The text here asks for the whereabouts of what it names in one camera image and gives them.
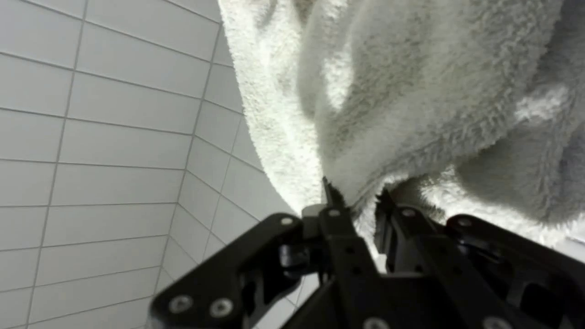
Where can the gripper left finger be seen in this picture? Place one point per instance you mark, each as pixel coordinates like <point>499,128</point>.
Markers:
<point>340,246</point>

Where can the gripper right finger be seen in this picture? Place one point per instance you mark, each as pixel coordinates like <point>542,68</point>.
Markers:
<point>457,265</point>

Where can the white fluffy towel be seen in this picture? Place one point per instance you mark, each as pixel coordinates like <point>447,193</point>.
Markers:
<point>411,100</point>

